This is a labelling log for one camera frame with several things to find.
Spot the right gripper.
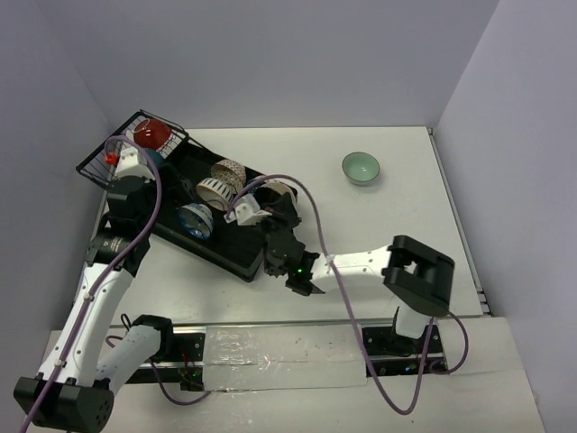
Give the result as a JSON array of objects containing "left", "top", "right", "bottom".
[{"left": 252, "top": 190, "right": 303, "bottom": 249}]

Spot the teal bowl tan inside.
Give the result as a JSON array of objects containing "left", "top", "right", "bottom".
[{"left": 145, "top": 148, "right": 165, "bottom": 169}]

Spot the blue floral bowl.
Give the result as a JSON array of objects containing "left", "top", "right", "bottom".
[{"left": 178, "top": 203, "right": 214, "bottom": 240}]

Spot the red floral bowl white inside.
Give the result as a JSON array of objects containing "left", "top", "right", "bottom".
[{"left": 133, "top": 118, "right": 172, "bottom": 151}]

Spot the white bowl orange rim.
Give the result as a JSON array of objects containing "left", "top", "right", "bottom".
[{"left": 196, "top": 177, "right": 233, "bottom": 212}]

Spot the brown patterned bowl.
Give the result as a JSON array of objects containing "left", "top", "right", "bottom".
[{"left": 210, "top": 159, "right": 246, "bottom": 191}]

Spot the mint green bowl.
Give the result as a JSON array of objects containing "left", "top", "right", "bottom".
[{"left": 342, "top": 152, "right": 380, "bottom": 186}]

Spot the blue triangle patterned bowl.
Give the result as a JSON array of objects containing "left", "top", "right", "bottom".
[{"left": 247, "top": 175, "right": 269, "bottom": 194}]

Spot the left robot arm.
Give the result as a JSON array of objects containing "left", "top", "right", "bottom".
[{"left": 14, "top": 175, "right": 177, "bottom": 432}]

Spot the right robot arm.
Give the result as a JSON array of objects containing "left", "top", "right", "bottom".
[{"left": 259, "top": 194, "right": 455, "bottom": 353}]

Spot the black plastic drain tray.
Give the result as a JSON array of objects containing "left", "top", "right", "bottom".
[{"left": 128, "top": 140, "right": 299, "bottom": 283}]

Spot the white taped sheet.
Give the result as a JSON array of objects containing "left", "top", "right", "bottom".
[{"left": 203, "top": 325, "right": 367, "bottom": 392}]

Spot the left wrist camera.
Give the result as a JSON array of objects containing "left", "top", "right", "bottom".
[{"left": 105, "top": 146, "right": 154, "bottom": 180}]

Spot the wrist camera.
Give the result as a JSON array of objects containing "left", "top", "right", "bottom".
[
  {"left": 224, "top": 194, "right": 271, "bottom": 226},
  {"left": 105, "top": 146, "right": 154, "bottom": 180}
]

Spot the black wire dish rack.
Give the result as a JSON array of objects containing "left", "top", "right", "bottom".
[{"left": 76, "top": 110, "right": 189, "bottom": 190}]

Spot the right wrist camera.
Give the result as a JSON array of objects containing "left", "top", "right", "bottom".
[{"left": 224, "top": 194, "right": 271, "bottom": 226}]

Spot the black mounting rail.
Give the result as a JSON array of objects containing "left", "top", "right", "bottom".
[{"left": 129, "top": 324, "right": 444, "bottom": 392}]

